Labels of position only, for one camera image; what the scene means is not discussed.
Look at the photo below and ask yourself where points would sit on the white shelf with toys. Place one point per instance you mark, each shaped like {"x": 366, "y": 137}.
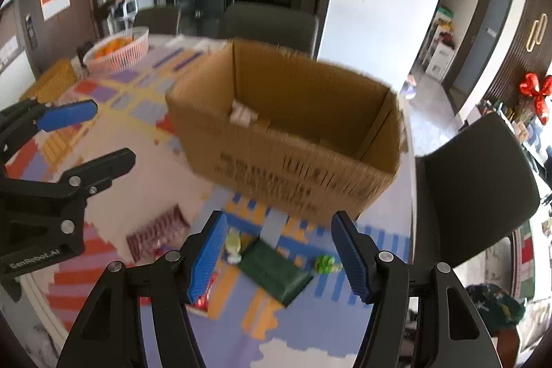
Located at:
{"x": 438, "y": 48}

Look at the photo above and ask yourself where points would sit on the purple striped snack bar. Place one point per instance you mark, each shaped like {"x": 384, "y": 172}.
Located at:
{"x": 148, "y": 240}

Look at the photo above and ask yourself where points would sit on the dark chair far left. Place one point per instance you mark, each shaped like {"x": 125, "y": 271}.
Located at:
{"x": 159, "y": 19}

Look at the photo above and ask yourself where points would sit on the brown cardboard box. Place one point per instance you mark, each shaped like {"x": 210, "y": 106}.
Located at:
{"x": 326, "y": 139}

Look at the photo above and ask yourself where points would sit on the pink snack packet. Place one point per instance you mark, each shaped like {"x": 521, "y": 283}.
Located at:
{"x": 202, "y": 302}

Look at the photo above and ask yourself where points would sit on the yellow woven mat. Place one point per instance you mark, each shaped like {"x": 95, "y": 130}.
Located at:
{"x": 53, "y": 83}

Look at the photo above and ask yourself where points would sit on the red foil balloon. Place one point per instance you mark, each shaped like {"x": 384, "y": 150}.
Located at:
{"x": 537, "y": 90}

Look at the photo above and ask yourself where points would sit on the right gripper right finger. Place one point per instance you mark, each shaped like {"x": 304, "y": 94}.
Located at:
{"x": 358, "y": 254}

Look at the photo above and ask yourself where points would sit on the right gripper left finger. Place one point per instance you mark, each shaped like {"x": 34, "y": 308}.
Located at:
{"x": 199, "y": 255}

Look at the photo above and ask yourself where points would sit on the dark chair far middle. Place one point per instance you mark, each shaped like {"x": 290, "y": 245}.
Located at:
{"x": 285, "y": 27}

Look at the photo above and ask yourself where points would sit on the colourful patterned tablecloth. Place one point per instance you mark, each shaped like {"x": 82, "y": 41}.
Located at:
{"x": 132, "y": 113}

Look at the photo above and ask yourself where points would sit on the pale green small candy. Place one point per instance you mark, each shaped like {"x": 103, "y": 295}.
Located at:
{"x": 233, "y": 247}

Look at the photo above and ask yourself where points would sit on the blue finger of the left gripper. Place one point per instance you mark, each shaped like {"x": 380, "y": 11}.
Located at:
{"x": 55, "y": 118}
{"x": 97, "y": 175}

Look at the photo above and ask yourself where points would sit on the dark interior door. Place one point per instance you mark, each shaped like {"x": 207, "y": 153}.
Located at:
{"x": 475, "y": 50}

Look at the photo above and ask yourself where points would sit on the dark chair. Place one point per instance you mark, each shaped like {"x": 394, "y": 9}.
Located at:
{"x": 285, "y": 27}
{"x": 470, "y": 193}
{"x": 159, "y": 19}

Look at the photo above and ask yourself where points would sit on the white basket of oranges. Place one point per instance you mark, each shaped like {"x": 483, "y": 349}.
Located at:
{"x": 118, "y": 52}

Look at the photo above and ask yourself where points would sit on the green wrapped candy right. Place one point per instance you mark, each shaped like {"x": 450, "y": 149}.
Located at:
{"x": 326, "y": 264}

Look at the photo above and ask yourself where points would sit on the dark chair right side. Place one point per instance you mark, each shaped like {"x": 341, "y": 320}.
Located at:
{"x": 470, "y": 193}

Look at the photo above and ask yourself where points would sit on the dark green snack packet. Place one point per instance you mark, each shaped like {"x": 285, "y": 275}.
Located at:
{"x": 271, "y": 271}

